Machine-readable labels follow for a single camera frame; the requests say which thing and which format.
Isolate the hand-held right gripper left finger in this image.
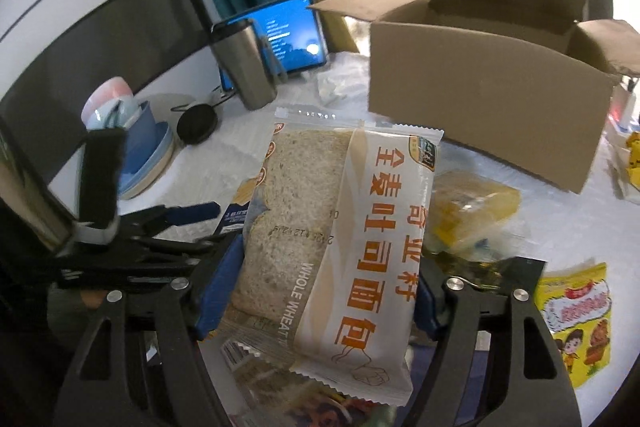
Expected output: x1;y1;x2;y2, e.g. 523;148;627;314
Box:
52;232;248;427

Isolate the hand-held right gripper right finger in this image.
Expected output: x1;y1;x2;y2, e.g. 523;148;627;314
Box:
400;257;583;427

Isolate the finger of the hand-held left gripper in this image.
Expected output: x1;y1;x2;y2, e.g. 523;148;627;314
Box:
120;201;222;236
139;231;239;256

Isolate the whole wheat bread packet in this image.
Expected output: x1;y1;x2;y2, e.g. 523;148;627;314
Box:
220;107;446;408

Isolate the brown cardboard box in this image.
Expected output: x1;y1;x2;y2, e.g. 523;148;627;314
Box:
307;0;640;195

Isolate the dark blue snack packet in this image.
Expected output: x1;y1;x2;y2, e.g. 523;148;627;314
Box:
217;177;261;238

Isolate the dark olive snack packet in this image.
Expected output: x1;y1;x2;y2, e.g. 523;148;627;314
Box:
425;252;506;288

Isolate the striped snack packet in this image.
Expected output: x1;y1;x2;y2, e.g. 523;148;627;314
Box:
220;322;301;388

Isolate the blue bowl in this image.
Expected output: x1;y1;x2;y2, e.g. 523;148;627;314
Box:
117;99;176;200

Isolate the black round cap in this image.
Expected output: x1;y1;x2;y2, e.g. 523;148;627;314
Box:
177;103;218;145

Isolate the translucent yellow snack packet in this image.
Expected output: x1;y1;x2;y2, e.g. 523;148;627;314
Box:
432;169;521;253

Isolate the colourful printed snack packet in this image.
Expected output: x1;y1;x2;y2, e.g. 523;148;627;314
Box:
280;387;401;427

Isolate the pink and white cup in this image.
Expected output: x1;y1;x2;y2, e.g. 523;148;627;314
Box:
82;77;136;128

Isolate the yellow cartoon snack packet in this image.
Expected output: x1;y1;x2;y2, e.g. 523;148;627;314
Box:
532;262;613;390

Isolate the stainless steel tumbler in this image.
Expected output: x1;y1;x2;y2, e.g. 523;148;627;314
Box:
210;18;278;110

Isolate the crumpled white plastic wrap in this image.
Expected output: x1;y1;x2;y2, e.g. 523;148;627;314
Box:
315;67;371;108

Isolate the tablet with blue screen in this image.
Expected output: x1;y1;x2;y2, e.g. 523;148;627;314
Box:
212;0;331;92

